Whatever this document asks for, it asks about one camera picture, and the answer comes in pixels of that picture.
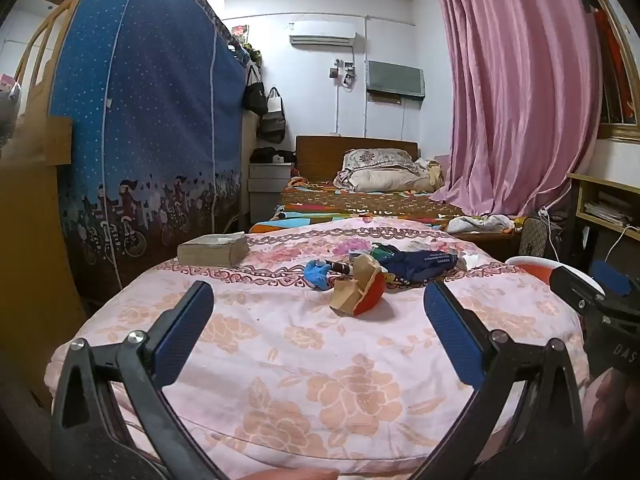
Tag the pink floral quilt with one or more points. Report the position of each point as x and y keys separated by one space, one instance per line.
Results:
x=300 y=360

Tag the red box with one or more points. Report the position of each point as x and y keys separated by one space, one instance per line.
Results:
x=242 y=32

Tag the blue fabric wardrobe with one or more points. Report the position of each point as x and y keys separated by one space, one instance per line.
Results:
x=150 y=110

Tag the white crumpled cloth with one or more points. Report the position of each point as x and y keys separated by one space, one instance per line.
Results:
x=480 y=222

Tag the thick old book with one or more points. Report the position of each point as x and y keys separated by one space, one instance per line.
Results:
x=212 y=250

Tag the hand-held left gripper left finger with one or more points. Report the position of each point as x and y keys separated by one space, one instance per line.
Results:
x=182 y=340

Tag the blue glove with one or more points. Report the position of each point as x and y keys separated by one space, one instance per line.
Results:
x=317 y=275

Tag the dark brown tube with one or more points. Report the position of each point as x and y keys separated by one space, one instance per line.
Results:
x=341 y=266

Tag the gold framed picture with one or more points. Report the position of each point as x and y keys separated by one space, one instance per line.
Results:
x=617 y=85

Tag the green covered wall box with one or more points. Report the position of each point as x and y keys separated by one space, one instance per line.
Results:
x=395 y=80

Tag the black items pile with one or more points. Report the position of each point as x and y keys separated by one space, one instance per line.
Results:
x=270 y=155

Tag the white paper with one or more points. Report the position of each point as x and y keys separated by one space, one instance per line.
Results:
x=467 y=261

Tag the person's left hand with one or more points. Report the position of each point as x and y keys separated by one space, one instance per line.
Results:
x=285 y=475

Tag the black and white handbag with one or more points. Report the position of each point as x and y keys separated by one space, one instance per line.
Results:
x=272 y=122

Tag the white round lampshade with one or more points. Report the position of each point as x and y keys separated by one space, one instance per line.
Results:
x=210 y=2

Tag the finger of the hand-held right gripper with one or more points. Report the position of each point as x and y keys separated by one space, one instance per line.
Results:
x=612 y=276
x=575 y=285

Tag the white air conditioner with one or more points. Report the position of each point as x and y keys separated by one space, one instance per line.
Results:
x=322 y=39

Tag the white nightstand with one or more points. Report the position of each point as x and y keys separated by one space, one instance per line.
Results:
x=267 y=185

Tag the pink curtain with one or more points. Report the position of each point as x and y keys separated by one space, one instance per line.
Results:
x=520 y=85

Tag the wall switch box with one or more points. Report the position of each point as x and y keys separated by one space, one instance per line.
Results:
x=345 y=72

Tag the cream yellow cloth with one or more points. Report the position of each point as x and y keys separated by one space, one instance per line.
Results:
x=435 y=174

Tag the beige pillow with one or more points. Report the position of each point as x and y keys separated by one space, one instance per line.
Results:
x=385 y=179

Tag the wooden shelf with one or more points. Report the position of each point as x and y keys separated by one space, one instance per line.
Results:
x=580 y=195

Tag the stack of papers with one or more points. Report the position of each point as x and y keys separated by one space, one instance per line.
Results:
x=607 y=210

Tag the floral pillow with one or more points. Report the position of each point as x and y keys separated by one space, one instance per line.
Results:
x=380 y=157

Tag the wooden headboard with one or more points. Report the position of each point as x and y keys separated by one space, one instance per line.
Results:
x=320 y=155

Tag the patterned dark bag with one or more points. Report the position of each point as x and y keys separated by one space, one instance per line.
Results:
x=532 y=240

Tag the colourful patchwork bedsheet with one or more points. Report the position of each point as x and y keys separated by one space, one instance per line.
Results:
x=350 y=205

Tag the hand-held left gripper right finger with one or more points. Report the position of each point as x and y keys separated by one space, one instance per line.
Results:
x=455 y=340

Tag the wooden bunk bed frame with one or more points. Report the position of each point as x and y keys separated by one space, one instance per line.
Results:
x=35 y=240

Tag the dark blue plastic packet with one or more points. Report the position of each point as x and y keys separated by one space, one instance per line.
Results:
x=420 y=262

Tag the person's right hand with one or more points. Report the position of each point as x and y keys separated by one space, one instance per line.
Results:
x=615 y=415

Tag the green packet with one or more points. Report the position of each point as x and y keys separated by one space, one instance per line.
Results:
x=384 y=250

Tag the white and orange bin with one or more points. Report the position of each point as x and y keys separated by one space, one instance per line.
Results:
x=530 y=265

